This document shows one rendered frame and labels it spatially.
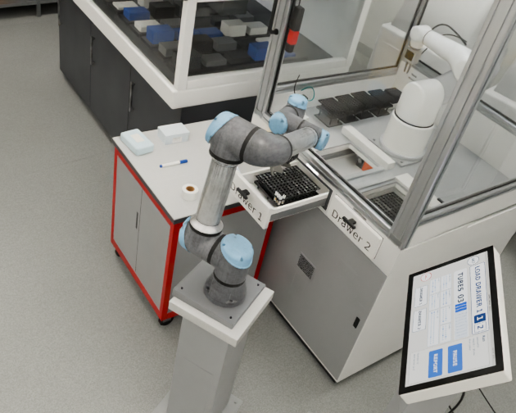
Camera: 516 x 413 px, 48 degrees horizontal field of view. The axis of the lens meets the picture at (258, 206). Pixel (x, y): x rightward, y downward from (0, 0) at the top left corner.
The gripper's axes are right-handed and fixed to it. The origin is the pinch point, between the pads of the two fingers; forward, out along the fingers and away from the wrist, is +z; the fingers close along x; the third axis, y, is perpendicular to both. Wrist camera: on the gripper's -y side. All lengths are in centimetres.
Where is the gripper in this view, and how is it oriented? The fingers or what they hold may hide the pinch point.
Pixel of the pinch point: (273, 170)
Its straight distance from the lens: 239.4
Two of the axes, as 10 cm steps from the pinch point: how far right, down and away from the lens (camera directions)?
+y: 7.9, 5.0, -3.5
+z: -2.0, 7.5, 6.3
